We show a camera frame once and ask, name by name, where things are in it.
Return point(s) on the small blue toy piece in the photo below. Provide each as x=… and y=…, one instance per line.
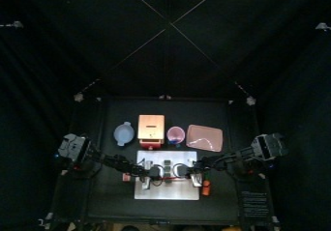
x=174, y=141

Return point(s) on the red toy box wooden lid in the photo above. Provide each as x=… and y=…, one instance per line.
x=150, y=127

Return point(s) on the pale grey bowl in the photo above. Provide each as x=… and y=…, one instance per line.
x=123, y=134

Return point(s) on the dark toy sushi roll piece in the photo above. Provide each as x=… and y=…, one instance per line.
x=168, y=169
x=168, y=175
x=168, y=162

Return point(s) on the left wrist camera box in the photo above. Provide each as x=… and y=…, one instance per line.
x=149, y=171

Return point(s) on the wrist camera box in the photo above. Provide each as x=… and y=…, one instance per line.
x=149, y=171
x=192, y=170

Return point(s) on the small orange toy piece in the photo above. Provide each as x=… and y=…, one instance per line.
x=205, y=188

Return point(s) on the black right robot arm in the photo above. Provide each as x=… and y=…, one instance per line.
x=235, y=157

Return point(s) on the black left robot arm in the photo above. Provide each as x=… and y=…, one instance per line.
x=107, y=160

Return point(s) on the square brown plate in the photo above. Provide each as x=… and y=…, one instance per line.
x=204, y=135

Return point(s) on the white cutting board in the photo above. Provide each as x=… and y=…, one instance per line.
x=172, y=191

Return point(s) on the small red white container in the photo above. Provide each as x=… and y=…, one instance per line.
x=126, y=177

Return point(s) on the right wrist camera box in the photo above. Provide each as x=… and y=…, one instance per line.
x=192, y=170

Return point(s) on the grey frame corner bracket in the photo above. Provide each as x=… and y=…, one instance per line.
x=78, y=97
x=251, y=100
x=322, y=26
x=164, y=97
x=16, y=24

